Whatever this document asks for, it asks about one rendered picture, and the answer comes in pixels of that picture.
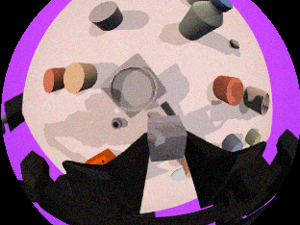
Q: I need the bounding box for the orange cup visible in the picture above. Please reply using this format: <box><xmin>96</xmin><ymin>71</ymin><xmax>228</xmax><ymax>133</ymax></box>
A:
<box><xmin>212</xmin><ymin>75</ymin><xmax>243</xmax><ymax>106</ymax></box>
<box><xmin>43</xmin><ymin>67</ymin><xmax>65</xmax><ymax>93</ymax></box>

